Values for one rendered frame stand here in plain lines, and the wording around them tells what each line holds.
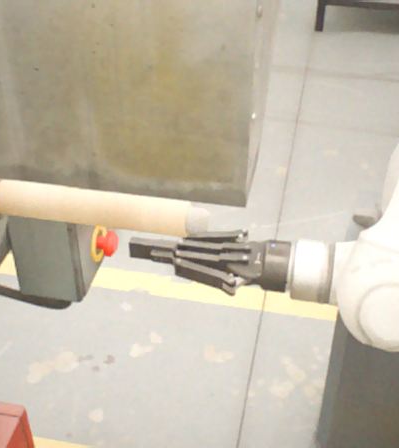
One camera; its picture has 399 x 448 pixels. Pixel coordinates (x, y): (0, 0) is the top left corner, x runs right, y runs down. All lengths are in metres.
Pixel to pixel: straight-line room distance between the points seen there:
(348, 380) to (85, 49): 1.42
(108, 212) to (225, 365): 1.56
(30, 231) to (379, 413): 1.09
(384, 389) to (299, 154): 1.60
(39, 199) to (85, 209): 0.04
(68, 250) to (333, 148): 2.33
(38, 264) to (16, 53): 0.63
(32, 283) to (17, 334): 1.28
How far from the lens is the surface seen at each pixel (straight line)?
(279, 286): 0.98
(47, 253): 0.98
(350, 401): 1.78
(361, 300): 0.77
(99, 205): 0.63
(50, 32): 0.39
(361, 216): 1.53
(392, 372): 1.67
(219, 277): 0.96
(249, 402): 2.07
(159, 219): 0.61
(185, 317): 2.29
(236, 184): 0.40
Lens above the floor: 1.63
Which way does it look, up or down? 38 degrees down
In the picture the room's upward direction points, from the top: straight up
